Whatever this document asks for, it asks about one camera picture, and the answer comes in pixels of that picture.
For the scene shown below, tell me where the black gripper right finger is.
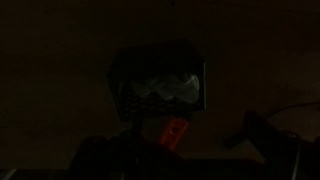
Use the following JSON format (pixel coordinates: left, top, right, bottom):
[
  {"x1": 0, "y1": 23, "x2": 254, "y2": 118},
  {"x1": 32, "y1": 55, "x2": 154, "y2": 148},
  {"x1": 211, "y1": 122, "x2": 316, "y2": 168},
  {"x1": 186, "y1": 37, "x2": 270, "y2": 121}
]
[{"x1": 223, "y1": 110, "x2": 301, "y2": 180}]

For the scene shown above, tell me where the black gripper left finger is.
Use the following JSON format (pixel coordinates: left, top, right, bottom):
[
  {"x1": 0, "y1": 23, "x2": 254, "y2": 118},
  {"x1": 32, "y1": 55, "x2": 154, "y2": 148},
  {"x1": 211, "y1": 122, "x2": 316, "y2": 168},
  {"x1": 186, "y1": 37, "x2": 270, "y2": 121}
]
[{"x1": 68, "y1": 134, "x2": 114, "y2": 180}]

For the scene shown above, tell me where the white waffle towel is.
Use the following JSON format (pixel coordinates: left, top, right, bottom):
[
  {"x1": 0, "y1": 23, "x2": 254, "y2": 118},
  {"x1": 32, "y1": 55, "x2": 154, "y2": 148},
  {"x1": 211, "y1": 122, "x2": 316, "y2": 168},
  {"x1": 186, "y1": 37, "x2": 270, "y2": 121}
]
[{"x1": 131, "y1": 73, "x2": 201, "y2": 103}]

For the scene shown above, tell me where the black mesh basket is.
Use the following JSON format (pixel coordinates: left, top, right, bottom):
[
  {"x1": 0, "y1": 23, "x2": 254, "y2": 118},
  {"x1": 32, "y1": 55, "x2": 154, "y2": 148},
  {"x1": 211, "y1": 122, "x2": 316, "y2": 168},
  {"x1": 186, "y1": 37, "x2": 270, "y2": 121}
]
[{"x1": 107, "y1": 41, "x2": 208, "y2": 122}]

